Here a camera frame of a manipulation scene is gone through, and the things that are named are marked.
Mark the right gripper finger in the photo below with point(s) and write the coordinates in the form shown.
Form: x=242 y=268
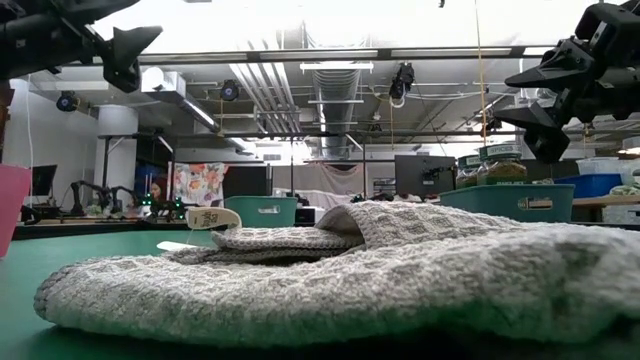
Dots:
x=535 y=116
x=555 y=72

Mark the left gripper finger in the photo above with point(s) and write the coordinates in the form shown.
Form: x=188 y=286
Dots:
x=135 y=39
x=95 y=7

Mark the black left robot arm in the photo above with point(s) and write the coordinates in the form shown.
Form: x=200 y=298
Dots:
x=17 y=47

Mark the background black robot arm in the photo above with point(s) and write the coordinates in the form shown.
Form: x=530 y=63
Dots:
x=77 y=192
x=125 y=192

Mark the black ceiling spotlight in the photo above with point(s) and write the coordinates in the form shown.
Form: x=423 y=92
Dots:
x=66 y=101
x=229 y=90
x=402 y=80

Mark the white plastic tub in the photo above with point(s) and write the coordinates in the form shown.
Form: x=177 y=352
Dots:
x=600 y=165

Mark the blue storage crate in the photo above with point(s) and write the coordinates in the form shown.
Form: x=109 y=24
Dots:
x=590 y=185

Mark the dull blue-grey small basket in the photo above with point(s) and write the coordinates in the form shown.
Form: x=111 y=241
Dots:
x=490 y=205

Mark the white column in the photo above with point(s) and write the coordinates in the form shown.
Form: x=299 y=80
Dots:
x=117 y=150

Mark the wooden bench top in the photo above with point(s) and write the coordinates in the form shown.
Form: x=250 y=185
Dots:
x=610 y=200

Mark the black screen panel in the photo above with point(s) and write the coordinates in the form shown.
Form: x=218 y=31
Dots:
x=415 y=175

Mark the dark computer monitor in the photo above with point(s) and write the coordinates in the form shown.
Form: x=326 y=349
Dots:
x=44 y=180

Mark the person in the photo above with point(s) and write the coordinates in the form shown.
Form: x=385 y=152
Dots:
x=160 y=190

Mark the floral cloth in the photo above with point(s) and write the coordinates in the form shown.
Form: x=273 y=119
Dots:
x=200 y=185

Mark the background robot with green lights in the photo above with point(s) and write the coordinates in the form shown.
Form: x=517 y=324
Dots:
x=165 y=207

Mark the pink plastic bin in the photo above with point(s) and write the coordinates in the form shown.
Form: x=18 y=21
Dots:
x=12 y=210

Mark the overhead light bar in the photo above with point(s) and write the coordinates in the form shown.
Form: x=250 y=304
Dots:
x=320 y=54

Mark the green table mat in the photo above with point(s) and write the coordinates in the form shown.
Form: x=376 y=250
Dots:
x=75 y=247

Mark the small white square tag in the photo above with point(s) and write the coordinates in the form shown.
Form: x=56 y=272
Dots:
x=175 y=245

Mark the clear plastic container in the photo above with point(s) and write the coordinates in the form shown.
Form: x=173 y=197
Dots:
x=260 y=212

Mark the grey curtain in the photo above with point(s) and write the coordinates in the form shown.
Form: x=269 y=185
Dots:
x=325 y=180

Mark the white knitted cloth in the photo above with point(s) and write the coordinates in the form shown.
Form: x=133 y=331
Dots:
x=350 y=290

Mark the white ceiling duct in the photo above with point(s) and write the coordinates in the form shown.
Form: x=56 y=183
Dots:
x=170 y=90

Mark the black metal table frame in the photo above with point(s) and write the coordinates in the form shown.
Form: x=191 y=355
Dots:
x=75 y=231

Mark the silver ceiling duct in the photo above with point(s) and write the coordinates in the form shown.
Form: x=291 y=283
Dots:
x=335 y=100

